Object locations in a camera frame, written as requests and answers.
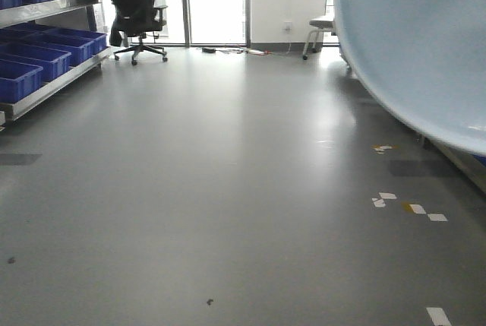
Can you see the light blue plate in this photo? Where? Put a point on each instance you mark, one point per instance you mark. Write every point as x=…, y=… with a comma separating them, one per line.
x=423, y=61

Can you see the grey stool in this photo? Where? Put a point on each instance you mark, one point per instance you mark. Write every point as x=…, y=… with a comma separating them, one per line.
x=320, y=25

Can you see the black office chair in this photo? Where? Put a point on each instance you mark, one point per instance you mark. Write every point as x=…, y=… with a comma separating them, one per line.
x=137, y=18

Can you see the steel rack with bins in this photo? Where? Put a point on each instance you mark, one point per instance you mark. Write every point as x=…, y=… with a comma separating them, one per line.
x=45, y=46

